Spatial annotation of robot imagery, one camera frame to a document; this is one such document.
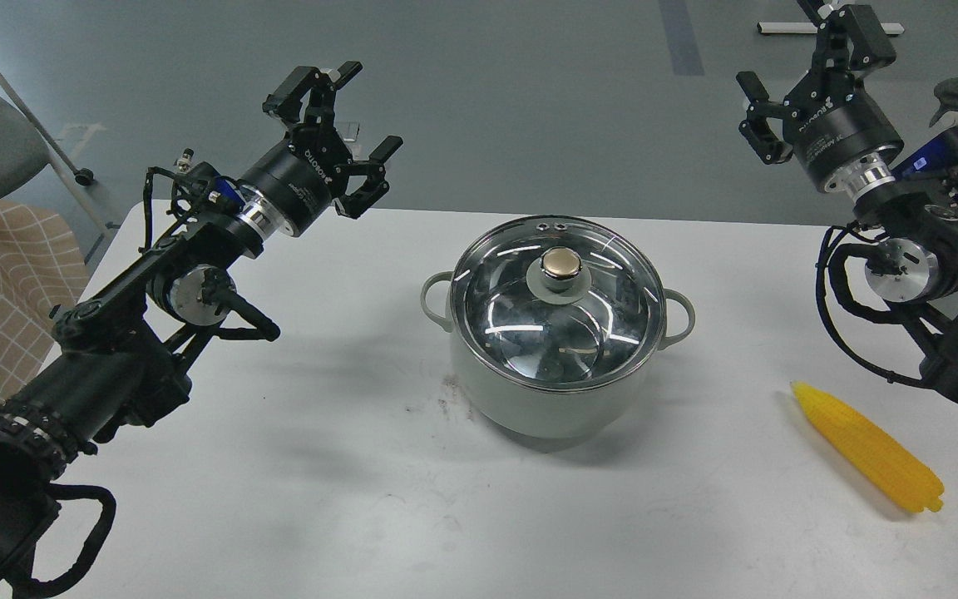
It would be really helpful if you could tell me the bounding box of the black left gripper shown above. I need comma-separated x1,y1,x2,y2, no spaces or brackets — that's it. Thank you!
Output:
237,61,403,236

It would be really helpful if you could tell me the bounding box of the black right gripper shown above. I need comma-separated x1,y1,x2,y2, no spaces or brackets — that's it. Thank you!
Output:
735,1,904,193

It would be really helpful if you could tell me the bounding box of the glass pot lid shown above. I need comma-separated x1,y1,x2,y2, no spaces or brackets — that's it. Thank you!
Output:
447,215,668,392

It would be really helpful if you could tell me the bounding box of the yellow toy corn cob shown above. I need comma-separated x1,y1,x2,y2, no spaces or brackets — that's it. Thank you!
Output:
790,380,946,514

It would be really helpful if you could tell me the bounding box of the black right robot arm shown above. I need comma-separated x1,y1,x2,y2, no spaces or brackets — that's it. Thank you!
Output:
737,1,958,404

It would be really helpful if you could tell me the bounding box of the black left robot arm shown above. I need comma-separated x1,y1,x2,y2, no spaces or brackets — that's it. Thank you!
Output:
0,61,402,598

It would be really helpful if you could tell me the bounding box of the pale green cooking pot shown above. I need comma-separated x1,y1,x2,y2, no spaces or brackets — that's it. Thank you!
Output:
419,215,697,439

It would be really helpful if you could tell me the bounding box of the white desk leg base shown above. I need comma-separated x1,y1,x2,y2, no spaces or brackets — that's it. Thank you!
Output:
758,17,906,37

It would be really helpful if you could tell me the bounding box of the beige checkered cloth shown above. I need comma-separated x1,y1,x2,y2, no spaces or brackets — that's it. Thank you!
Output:
0,200,90,403

